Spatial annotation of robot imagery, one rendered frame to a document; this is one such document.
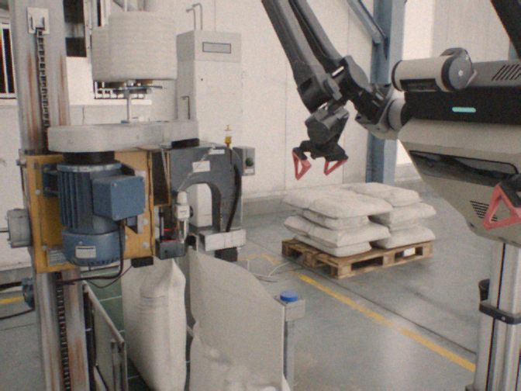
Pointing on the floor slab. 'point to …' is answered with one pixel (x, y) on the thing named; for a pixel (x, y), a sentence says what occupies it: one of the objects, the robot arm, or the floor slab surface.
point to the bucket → (484, 288)
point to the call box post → (288, 352)
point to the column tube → (25, 84)
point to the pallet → (338, 268)
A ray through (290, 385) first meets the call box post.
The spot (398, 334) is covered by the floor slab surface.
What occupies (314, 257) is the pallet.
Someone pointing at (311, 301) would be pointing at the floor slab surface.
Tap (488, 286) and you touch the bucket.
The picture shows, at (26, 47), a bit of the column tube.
